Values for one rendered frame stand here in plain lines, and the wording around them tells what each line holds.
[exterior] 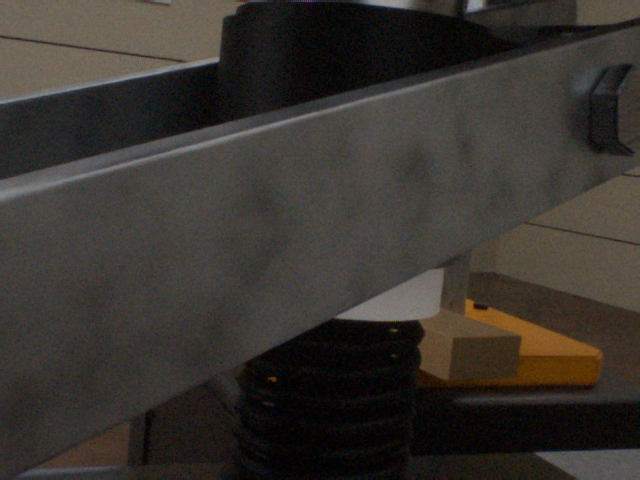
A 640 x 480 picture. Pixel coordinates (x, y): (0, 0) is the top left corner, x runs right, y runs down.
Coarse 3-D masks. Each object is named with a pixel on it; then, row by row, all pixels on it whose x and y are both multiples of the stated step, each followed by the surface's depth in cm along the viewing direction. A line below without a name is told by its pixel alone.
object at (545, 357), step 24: (480, 312) 145; (528, 336) 129; (552, 336) 131; (528, 360) 116; (552, 360) 117; (576, 360) 119; (600, 360) 122; (432, 384) 111; (456, 384) 112; (480, 384) 114; (504, 384) 115; (528, 384) 117; (552, 384) 118; (576, 384) 120
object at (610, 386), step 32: (224, 384) 104; (608, 384) 122; (160, 416) 135; (192, 416) 115; (224, 416) 102; (416, 416) 104; (448, 416) 106; (480, 416) 108; (512, 416) 110; (544, 416) 112; (576, 416) 113; (608, 416) 115; (128, 448) 152; (160, 448) 133; (192, 448) 114; (224, 448) 101; (416, 448) 105; (448, 448) 107; (480, 448) 108; (512, 448) 110; (544, 448) 112; (576, 448) 114; (608, 448) 116
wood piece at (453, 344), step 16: (432, 320) 106; (448, 320) 107; (464, 320) 109; (432, 336) 101; (448, 336) 99; (464, 336) 99; (480, 336) 100; (496, 336) 101; (512, 336) 102; (432, 352) 101; (448, 352) 99; (464, 352) 99; (480, 352) 100; (496, 352) 101; (512, 352) 103; (432, 368) 101; (448, 368) 98; (464, 368) 99; (480, 368) 101; (496, 368) 102; (512, 368) 103
